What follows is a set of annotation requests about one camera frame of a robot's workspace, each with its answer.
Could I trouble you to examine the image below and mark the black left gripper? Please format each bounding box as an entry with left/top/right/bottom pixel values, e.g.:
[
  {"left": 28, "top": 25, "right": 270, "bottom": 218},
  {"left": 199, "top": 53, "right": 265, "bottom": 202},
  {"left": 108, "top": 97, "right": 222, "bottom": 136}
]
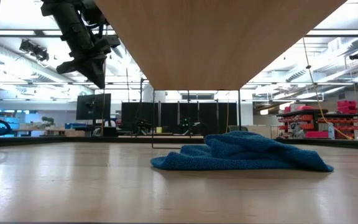
[{"left": 55, "top": 29, "right": 121, "bottom": 90}]

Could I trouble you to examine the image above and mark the shelf rack with red bins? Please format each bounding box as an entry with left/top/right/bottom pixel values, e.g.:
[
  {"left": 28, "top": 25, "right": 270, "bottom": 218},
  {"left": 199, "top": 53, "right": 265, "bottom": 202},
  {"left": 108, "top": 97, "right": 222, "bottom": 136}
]
[{"left": 277, "top": 99, "right": 358, "bottom": 141}]

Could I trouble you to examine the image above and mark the thin hanging pole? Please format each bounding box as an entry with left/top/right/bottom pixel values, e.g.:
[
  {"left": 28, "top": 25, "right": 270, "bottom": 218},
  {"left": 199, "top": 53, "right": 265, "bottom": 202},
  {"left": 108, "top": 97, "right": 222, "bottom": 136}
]
[{"left": 101, "top": 86, "right": 108, "bottom": 136}]

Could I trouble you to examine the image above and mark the black computer monitor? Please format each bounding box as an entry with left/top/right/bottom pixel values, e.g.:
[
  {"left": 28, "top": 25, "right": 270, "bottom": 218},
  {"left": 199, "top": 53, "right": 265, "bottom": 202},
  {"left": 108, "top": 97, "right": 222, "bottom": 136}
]
[{"left": 76, "top": 93, "right": 112, "bottom": 121}]

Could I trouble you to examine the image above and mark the white cylinder column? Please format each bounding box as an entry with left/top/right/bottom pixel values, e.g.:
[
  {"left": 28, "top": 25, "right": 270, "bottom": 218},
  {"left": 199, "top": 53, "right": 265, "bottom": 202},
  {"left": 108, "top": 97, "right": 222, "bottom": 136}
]
[{"left": 142, "top": 83, "right": 155, "bottom": 104}]

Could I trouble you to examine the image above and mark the black ceiling projector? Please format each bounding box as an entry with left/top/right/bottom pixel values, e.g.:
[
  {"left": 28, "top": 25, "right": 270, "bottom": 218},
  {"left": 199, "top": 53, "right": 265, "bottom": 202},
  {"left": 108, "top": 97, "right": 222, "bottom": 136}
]
[{"left": 19, "top": 39, "right": 50, "bottom": 62}]

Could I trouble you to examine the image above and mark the background robot with green light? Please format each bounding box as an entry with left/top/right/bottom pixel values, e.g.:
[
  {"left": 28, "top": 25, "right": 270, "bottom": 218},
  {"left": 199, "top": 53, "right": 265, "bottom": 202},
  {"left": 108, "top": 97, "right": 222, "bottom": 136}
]
[{"left": 178, "top": 116, "right": 202, "bottom": 136}]

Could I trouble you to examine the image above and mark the black room partition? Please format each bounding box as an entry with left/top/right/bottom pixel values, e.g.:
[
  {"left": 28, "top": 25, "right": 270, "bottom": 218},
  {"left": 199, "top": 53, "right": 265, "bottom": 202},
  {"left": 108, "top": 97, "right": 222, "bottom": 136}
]
[{"left": 121, "top": 101, "right": 239, "bottom": 135}]

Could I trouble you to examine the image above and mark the blue towel cloth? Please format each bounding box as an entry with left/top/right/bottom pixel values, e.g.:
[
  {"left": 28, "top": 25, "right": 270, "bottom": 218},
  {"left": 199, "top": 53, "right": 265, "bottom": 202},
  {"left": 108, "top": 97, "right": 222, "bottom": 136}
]
[{"left": 150, "top": 131, "right": 334, "bottom": 173}]

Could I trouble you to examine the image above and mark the yellow hanging cable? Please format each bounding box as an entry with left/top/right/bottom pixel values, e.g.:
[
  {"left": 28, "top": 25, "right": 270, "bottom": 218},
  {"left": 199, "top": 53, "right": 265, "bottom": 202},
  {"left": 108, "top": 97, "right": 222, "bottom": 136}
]
[{"left": 301, "top": 36, "right": 354, "bottom": 141}]

